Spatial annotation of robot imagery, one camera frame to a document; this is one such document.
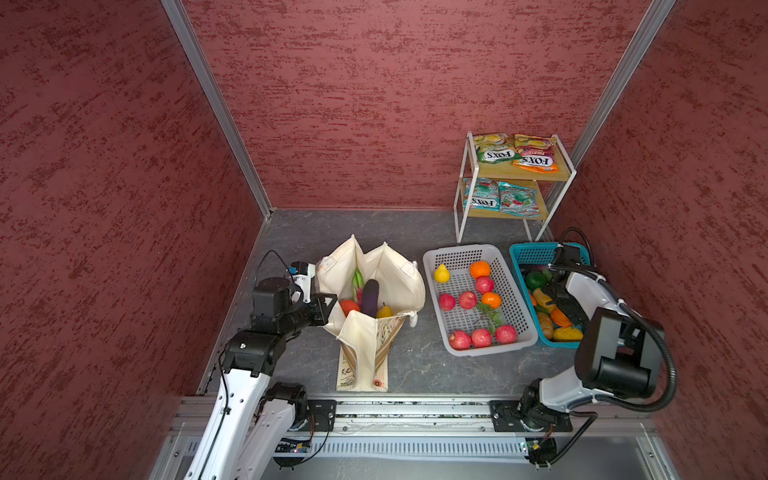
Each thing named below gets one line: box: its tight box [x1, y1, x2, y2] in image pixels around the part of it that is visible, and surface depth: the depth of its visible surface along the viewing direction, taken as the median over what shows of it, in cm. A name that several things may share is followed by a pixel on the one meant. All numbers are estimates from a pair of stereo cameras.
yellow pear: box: [434, 264, 451, 284], surface depth 99 cm
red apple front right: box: [495, 324, 517, 344], surface depth 85 cm
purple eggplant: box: [360, 279, 379, 319], surface depth 85 cm
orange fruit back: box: [469, 260, 491, 279], surface depth 100 cm
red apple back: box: [475, 276, 495, 294], surface depth 96 cm
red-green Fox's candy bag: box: [498, 181, 541, 217], surface depth 99 cm
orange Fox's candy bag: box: [513, 134, 559, 174], surface depth 89 cm
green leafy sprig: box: [476, 302, 502, 337], surface depth 92 cm
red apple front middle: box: [471, 328, 493, 348], surface depth 84 cm
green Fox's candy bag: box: [474, 133, 520, 164], surface depth 91 cm
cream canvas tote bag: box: [316, 234, 426, 391], surface depth 78 cm
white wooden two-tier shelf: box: [454, 132, 577, 243], surface depth 99 cm
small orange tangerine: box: [482, 292, 501, 309], surface depth 92 cm
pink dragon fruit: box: [352, 267, 365, 304], surface depth 91 cm
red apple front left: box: [449, 330, 472, 351], surface depth 84 cm
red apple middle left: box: [439, 293, 457, 311], surface depth 93 cm
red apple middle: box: [459, 291, 477, 310], surface depth 93 cm
